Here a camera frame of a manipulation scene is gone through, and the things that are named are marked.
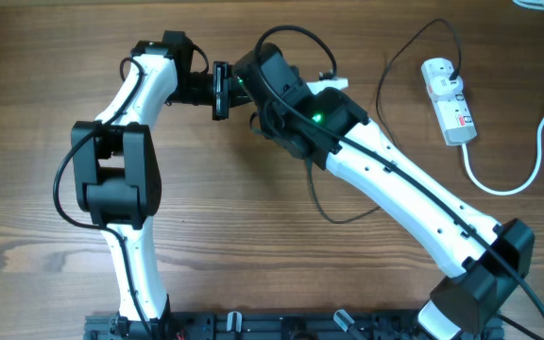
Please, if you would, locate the black USB charger cable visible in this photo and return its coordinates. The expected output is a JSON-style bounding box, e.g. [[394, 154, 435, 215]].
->
[[305, 18, 463, 225]]

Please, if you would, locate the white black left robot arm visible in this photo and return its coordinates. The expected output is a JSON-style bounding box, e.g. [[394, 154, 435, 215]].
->
[[64, 31, 247, 339]]

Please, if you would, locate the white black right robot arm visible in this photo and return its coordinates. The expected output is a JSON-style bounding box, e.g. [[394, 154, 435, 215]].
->
[[232, 43, 535, 339]]

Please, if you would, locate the white charger plug adapter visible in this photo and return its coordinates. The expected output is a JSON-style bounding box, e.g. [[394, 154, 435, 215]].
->
[[428, 76, 464, 101]]

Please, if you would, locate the white power strip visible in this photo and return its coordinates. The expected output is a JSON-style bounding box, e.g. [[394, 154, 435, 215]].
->
[[421, 58, 477, 146]]

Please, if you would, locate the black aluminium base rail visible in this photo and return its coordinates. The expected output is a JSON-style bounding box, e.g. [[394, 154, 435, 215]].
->
[[83, 309, 504, 340]]

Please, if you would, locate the white power strip cord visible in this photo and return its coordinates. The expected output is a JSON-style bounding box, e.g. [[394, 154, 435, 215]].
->
[[460, 4, 544, 197]]

